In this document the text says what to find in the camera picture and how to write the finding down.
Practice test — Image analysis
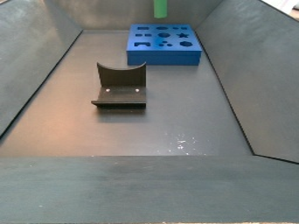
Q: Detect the green oval cylinder peg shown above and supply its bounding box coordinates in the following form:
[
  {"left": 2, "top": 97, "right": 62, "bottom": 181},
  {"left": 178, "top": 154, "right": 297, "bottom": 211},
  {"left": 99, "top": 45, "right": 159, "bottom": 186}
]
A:
[{"left": 154, "top": 0, "right": 167, "bottom": 18}]

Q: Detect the black curved fixture stand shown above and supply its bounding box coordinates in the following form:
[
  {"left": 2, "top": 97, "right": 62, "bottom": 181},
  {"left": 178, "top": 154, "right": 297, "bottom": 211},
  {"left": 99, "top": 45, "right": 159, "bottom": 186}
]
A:
[{"left": 91, "top": 64, "right": 147, "bottom": 108}]

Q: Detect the blue shape-sorting block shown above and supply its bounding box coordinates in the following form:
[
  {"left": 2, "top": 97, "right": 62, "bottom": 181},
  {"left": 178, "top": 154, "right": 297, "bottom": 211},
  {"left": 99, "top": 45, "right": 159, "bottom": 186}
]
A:
[{"left": 126, "top": 24, "right": 202, "bottom": 66}]

